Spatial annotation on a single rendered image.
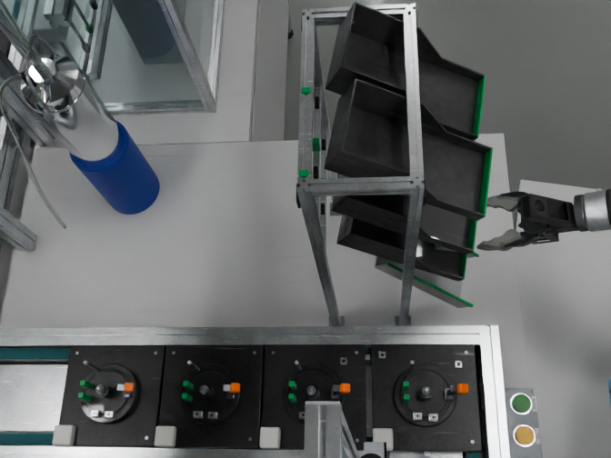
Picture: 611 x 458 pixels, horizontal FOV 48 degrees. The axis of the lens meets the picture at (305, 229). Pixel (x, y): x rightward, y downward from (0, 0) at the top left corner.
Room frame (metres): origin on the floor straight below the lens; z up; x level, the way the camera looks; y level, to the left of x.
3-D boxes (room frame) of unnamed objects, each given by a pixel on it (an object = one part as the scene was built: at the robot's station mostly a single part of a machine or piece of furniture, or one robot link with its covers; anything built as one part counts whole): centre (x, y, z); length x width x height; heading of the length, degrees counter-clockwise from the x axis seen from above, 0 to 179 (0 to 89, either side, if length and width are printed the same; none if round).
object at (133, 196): (1.02, 0.45, 0.99); 0.16 x 0.16 x 0.27
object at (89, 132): (1.02, 0.45, 1.32); 0.14 x 0.14 x 0.38
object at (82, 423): (0.42, 0.55, 1.01); 0.24 x 0.24 x 0.13; 75
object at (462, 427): (0.23, -0.17, 0.96); 0.24 x 0.24 x 0.02; 75
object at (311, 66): (0.61, -0.14, 1.26); 0.36 x 0.21 x 0.80; 165
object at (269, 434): (0.30, 0.08, 1.01); 0.24 x 0.24 x 0.13; 75
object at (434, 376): (0.23, -0.17, 0.98); 0.14 x 0.14 x 0.02
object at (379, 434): (0.16, -0.05, 0.97); 0.05 x 0.05 x 0.04; 75
